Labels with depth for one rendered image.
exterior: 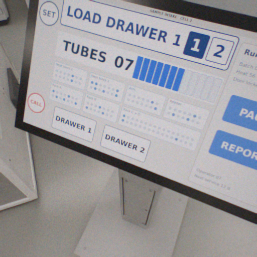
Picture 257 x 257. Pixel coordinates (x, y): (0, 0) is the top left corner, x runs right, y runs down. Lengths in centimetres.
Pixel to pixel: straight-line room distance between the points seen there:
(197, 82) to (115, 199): 110
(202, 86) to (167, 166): 16
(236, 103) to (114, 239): 109
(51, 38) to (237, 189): 42
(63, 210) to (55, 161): 31
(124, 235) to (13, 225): 60
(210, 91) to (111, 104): 17
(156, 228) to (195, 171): 97
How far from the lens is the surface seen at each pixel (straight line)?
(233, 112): 43
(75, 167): 158
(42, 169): 162
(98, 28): 47
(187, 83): 42
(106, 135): 48
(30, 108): 55
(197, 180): 47
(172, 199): 146
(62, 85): 50
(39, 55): 52
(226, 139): 44
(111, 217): 141
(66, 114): 51
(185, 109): 43
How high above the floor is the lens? 141
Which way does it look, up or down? 57 degrees down
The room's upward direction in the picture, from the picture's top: straight up
